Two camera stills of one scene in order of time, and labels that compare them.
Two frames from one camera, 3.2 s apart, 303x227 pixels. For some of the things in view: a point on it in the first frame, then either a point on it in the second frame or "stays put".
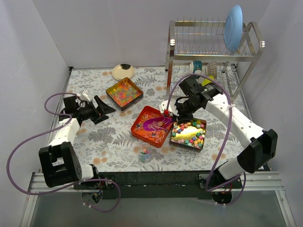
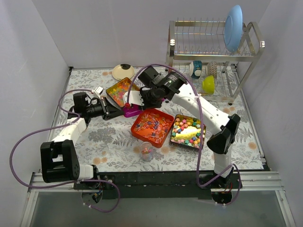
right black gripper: (181, 112) -> (144, 96)
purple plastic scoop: (157, 123) -> (127, 112)
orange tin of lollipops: (155, 138) stays put
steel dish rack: (198, 48) stays put
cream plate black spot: (120, 72) stays put
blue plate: (234, 28) stays put
